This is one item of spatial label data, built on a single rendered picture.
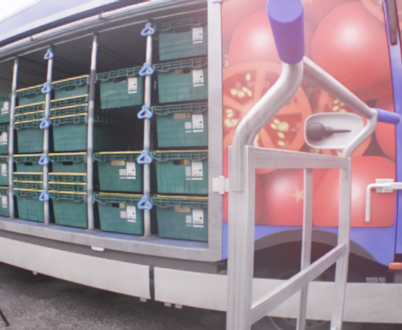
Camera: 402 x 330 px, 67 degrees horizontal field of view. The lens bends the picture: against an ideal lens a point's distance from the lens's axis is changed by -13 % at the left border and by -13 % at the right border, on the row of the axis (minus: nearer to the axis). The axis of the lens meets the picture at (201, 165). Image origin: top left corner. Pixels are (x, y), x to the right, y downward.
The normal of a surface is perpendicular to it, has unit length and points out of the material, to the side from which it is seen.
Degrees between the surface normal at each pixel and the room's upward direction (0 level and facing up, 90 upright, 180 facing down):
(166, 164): 94
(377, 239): 90
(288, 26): 175
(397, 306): 90
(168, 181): 91
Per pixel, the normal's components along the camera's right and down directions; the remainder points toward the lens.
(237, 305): -0.62, -0.01
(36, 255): -0.37, -0.01
